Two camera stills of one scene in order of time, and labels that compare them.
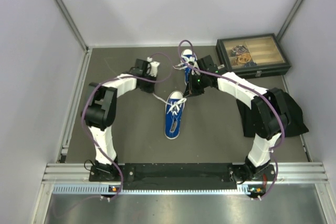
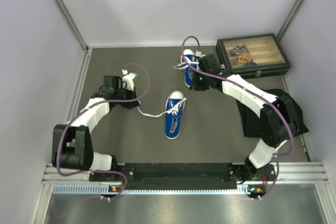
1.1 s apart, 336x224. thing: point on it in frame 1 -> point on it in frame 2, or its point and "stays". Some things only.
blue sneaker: x=174 y=107 stays
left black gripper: x=149 y=89 -> x=132 y=105
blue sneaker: x=188 y=59 stays
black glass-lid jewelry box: x=255 y=55 stays
